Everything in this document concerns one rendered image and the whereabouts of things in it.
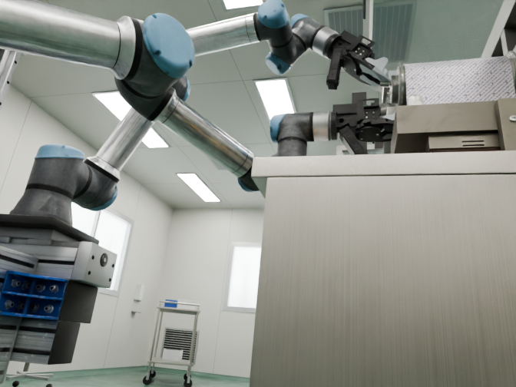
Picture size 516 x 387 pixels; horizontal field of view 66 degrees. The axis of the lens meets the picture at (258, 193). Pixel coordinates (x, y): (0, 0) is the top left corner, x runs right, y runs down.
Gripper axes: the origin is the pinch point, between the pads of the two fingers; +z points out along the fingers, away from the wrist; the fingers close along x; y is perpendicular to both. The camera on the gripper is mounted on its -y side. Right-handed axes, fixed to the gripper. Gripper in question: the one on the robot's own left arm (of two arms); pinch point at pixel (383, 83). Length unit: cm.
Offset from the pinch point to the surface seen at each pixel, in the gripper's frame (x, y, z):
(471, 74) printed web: -6.0, 9.8, 17.7
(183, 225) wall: 549, -116, -328
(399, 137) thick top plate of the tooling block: -24.0, -22.5, 20.2
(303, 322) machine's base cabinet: -32, -59, 31
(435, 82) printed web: -6.0, 3.5, 12.5
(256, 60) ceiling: 164, 59, -168
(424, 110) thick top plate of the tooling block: -25.7, -16.2, 20.6
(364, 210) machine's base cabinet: -32, -40, 26
